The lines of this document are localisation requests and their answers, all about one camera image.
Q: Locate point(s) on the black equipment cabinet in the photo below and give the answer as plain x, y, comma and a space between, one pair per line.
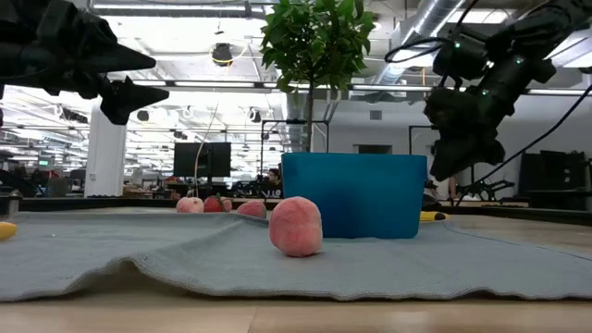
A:
555, 176

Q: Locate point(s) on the black distant robot arm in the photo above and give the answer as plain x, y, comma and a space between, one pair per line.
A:
485, 187

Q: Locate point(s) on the red toy strawberry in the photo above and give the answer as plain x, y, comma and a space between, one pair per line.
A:
213, 205

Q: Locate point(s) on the ceiling light strip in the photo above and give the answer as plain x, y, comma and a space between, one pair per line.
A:
213, 84

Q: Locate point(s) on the pink toy peach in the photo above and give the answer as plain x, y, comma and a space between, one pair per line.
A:
227, 205
189, 205
296, 226
252, 209

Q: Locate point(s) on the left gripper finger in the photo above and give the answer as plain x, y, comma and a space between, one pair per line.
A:
129, 99
122, 60

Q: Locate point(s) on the green exit sign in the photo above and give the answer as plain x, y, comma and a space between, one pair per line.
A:
45, 162

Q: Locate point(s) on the green potted plant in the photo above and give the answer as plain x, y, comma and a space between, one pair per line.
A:
319, 41

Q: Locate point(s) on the yellow toy banana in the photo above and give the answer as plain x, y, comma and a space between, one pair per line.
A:
7, 231
430, 216

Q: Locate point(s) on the silver ceiling duct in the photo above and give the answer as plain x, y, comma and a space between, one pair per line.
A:
416, 23

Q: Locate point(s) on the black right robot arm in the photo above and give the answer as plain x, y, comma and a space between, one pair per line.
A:
532, 28

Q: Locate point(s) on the grey cloth mat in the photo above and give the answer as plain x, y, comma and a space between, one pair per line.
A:
296, 273

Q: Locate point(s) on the black computer monitor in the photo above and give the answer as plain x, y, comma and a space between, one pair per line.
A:
201, 159

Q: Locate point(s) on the blue plastic tupperware container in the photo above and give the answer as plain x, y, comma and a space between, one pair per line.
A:
361, 194

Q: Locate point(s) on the person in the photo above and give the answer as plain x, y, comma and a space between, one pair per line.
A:
274, 185
452, 187

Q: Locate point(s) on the white round pillar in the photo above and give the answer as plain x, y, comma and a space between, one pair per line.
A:
106, 157

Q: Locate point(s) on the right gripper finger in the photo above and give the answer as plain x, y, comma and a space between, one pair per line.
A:
446, 159
481, 155

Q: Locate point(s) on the black round ceiling device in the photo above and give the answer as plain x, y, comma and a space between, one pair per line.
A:
222, 53

